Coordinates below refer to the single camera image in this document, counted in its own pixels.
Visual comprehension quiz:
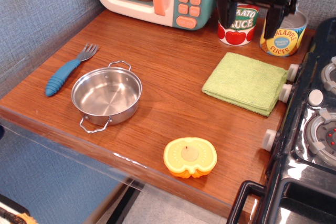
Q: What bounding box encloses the black toy stove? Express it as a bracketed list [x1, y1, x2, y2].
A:
[227, 18, 335, 223]

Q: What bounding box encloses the white stove knob upper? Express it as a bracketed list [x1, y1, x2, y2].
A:
[286, 64, 300, 82]

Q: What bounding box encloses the yellow orange toy pumpkin half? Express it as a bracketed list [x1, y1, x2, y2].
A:
[163, 137, 217, 178]

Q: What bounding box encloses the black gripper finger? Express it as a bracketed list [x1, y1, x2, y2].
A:
[216, 0, 237, 28]
[264, 6, 287, 39]

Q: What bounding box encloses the blue handled fork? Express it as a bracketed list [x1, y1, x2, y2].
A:
[45, 43, 99, 97]

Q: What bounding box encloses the white stove knob middle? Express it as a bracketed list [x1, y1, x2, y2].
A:
[278, 84, 292, 103]

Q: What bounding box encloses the tomato sauce can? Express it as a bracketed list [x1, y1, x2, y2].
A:
[217, 3, 259, 46]

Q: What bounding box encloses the white stove knob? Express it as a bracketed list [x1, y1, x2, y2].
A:
[278, 84, 292, 103]
[262, 129, 278, 152]
[286, 64, 300, 82]

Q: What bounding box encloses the green cloth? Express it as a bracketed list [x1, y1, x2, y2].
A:
[202, 52, 287, 117]

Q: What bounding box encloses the orange fuzzy object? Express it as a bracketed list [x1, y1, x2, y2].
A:
[1, 208, 37, 224]

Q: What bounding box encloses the stainless steel pan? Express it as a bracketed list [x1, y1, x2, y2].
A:
[71, 60, 142, 134]

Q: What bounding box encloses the white stove knob lower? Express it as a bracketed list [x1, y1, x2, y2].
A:
[262, 129, 278, 152]

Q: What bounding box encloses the pineapple slices can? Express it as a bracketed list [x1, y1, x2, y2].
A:
[259, 10, 308, 57]

